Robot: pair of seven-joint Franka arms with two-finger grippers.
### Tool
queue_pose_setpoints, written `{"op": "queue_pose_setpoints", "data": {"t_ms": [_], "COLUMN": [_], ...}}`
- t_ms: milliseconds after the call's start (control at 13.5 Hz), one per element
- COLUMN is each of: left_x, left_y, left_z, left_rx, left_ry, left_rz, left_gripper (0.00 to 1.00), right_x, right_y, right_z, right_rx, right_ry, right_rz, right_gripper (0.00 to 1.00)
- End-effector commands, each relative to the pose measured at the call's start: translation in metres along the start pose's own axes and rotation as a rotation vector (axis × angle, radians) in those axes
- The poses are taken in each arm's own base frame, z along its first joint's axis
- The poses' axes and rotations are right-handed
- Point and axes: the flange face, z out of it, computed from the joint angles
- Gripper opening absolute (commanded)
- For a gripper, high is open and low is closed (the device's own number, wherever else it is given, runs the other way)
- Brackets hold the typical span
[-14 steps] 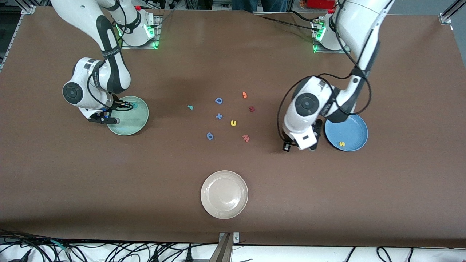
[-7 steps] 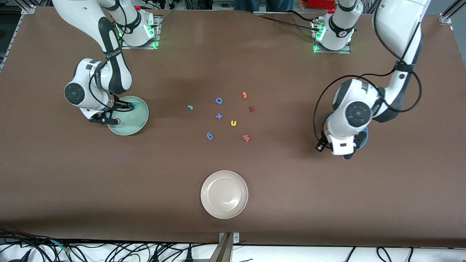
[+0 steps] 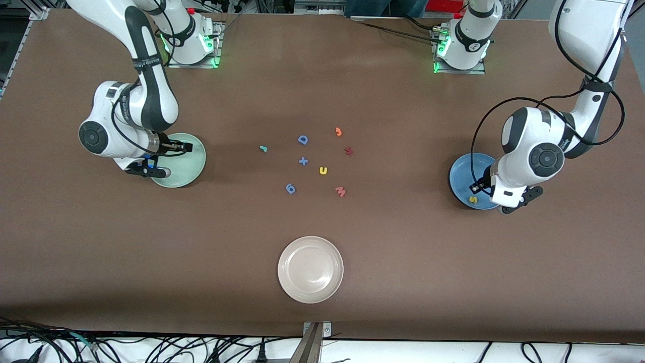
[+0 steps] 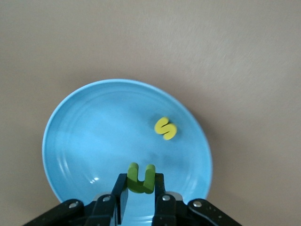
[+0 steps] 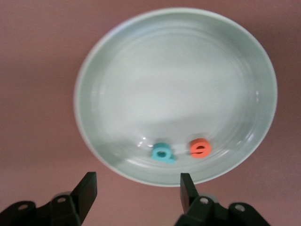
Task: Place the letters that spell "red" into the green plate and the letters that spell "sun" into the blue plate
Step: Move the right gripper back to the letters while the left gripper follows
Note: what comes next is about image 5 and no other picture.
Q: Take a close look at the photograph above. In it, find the orange foam letter e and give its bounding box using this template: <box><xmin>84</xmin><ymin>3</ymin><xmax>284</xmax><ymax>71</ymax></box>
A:
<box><xmin>189</xmin><ymin>138</ymin><xmax>212</xmax><ymax>159</ymax></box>

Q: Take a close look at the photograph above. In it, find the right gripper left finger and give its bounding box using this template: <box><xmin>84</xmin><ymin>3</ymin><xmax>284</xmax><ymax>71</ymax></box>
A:
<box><xmin>0</xmin><ymin>171</ymin><xmax>98</xmax><ymax>226</ymax></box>

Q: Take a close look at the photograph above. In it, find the teal foam letter d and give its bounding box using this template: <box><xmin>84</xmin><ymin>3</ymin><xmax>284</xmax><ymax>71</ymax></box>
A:
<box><xmin>150</xmin><ymin>142</ymin><xmax>176</xmax><ymax>165</ymax></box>

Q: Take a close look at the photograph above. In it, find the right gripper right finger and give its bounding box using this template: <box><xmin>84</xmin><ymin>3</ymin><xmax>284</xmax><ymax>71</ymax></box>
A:
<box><xmin>175</xmin><ymin>173</ymin><xmax>271</xmax><ymax>226</ymax></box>

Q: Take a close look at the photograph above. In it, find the light green plate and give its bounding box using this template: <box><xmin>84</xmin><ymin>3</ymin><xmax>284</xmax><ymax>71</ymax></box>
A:
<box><xmin>73</xmin><ymin>7</ymin><xmax>278</xmax><ymax>188</ymax></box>

